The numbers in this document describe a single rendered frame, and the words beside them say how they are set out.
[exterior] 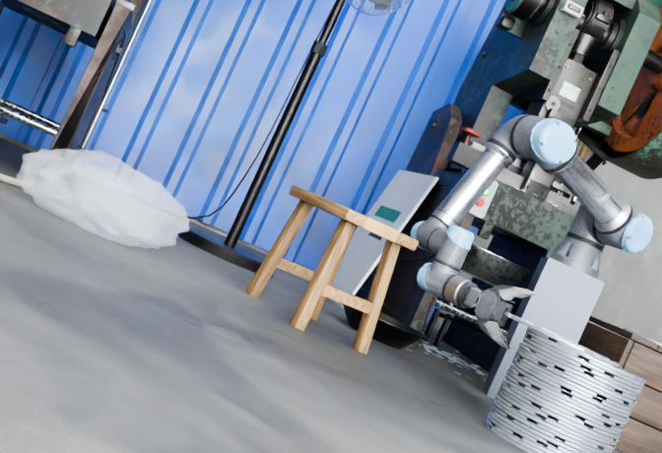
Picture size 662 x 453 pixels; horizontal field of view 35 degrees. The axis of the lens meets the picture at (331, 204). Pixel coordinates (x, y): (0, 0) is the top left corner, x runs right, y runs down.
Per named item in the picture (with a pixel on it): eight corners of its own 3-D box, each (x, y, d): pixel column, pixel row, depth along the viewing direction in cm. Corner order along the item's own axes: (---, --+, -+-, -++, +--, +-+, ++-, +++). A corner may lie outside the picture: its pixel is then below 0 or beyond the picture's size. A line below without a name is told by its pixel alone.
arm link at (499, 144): (505, 101, 299) (398, 230, 291) (528, 105, 289) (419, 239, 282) (527, 128, 304) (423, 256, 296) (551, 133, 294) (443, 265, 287)
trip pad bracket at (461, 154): (462, 202, 355) (486, 150, 355) (437, 190, 353) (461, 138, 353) (456, 201, 361) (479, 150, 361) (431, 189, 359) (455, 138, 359)
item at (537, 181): (563, 208, 359) (580, 172, 359) (530, 191, 355) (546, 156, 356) (535, 202, 383) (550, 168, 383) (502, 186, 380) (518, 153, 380)
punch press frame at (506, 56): (535, 351, 366) (692, 5, 367) (430, 303, 356) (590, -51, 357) (460, 308, 443) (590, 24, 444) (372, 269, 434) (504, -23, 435)
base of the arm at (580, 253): (600, 280, 307) (614, 249, 307) (553, 259, 309) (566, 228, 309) (591, 279, 322) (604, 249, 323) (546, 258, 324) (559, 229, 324)
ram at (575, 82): (571, 144, 376) (606, 70, 376) (537, 126, 372) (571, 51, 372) (552, 143, 393) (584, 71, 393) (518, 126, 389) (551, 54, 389)
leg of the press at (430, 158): (417, 351, 350) (528, 107, 351) (387, 338, 347) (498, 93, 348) (354, 302, 439) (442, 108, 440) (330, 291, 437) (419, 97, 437)
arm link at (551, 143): (629, 221, 314) (527, 105, 289) (665, 231, 301) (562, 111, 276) (607, 252, 312) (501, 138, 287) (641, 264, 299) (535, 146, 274)
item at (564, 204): (581, 223, 377) (588, 208, 377) (475, 171, 367) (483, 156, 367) (547, 215, 406) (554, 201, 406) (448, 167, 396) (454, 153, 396)
